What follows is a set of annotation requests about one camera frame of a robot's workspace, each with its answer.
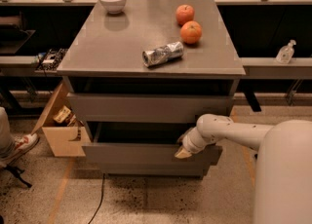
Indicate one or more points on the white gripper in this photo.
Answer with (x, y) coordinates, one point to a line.
(189, 144)

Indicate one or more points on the grey top drawer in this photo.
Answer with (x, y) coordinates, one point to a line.
(147, 108)

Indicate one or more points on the crushed silver can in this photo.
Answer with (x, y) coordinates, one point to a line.
(162, 54)

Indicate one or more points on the white ceramic bowl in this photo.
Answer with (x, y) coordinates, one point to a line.
(113, 6)

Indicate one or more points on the grey bottom drawer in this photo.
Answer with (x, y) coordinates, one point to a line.
(155, 170)

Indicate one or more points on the black patterned notebook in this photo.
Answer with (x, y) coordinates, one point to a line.
(51, 59)

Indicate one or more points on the wooden box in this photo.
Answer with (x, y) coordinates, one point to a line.
(64, 140)

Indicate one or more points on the grey drawer cabinet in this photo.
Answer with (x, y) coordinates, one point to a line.
(106, 55)

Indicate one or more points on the grey trouser leg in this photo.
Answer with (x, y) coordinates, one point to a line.
(5, 133)

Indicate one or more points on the snack packet in box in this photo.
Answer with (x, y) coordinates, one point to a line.
(62, 115)

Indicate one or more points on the clear sanitizer bottle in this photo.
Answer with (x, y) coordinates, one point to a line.
(286, 53)

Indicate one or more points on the grey drawer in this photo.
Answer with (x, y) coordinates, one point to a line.
(155, 170)
(147, 108)
(144, 144)

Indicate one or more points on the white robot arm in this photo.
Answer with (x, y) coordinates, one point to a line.
(283, 175)

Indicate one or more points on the orange fruit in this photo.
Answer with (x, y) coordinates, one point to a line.
(191, 32)

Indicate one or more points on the white red sneaker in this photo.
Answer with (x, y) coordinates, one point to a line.
(22, 146)

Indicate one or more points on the black chair leg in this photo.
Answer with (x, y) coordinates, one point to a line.
(16, 172)

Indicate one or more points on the red apple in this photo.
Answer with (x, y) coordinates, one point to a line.
(184, 14)

